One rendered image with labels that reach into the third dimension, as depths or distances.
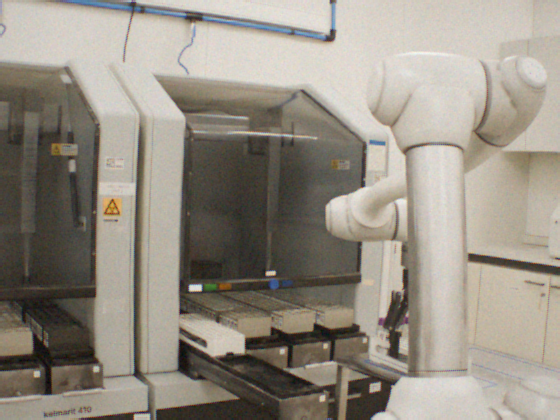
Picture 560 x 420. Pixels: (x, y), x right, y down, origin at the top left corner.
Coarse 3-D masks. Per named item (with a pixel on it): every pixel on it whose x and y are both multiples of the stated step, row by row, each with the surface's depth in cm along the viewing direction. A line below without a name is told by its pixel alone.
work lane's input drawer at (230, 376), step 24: (192, 360) 184; (216, 360) 174; (240, 360) 180; (264, 360) 176; (216, 384) 172; (240, 384) 162; (264, 384) 155; (288, 384) 160; (312, 384) 157; (264, 408) 152; (288, 408) 149; (312, 408) 152
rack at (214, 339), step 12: (180, 324) 194; (192, 324) 192; (204, 324) 194; (216, 324) 195; (180, 336) 194; (192, 336) 194; (204, 336) 181; (216, 336) 180; (228, 336) 181; (240, 336) 182; (204, 348) 181; (216, 348) 178; (228, 348) 180; (240, 348) 182
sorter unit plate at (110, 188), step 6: (102, 186) 173; (108, 186) 174; (114, 186) 175; (120, 186) 176; (126, 186) 176; (132, 186) 177; (102, 192) 173; (108, 192) 174; (114, 192) 175; (120, 192) 176; (126, 192) 177; (132, 192) 178
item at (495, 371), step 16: (368, 352) 186; (480, 352) 187; (496, 352) 187; (352, 368) 175; (368, 368) 170; (384, 368) 170; (480, 368) 170; (496, 368) 170; (512, 368) 170; (528, 368) 170; (544, 368) 170; (336, 384) 181; (480, 384) 156; (496, 384) 156; (512, 384) 156; (336, 400) 181; (496, 400) 144; (336, 416) 181
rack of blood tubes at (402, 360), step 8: (376, 336) 179; (376, 344) 177; (384, 344) 174; (400, 344) 171; (376, 352) 177; (400, 352) 168; (376, 360) 176; (384, 360) 173; (392, 360) 170; (400, 360) 170; (400, 368) 167
